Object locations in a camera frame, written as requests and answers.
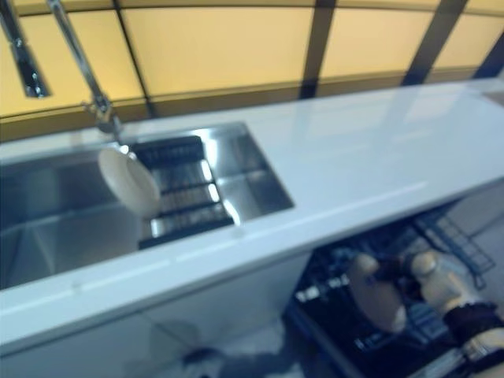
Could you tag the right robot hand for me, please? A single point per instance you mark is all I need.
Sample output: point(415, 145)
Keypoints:
point(397, 273)

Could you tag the beige ceramic plate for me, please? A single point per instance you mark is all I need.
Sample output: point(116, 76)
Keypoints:
point(378, 305)
point(130, 185)

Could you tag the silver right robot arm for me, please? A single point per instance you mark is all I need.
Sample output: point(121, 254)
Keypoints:
point(437, 283)

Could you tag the white cabinet door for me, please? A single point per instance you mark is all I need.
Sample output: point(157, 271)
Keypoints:
point(78, 354)
point(236, 307)

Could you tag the black dish drying rack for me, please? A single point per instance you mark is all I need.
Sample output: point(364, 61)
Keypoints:
point(185, 197)

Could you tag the stainless steel sink basin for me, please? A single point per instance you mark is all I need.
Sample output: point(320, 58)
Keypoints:
point(59, 204)

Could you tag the chrome gooseneck kitchen faucet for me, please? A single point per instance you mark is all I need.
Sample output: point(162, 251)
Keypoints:
point(78, 51)

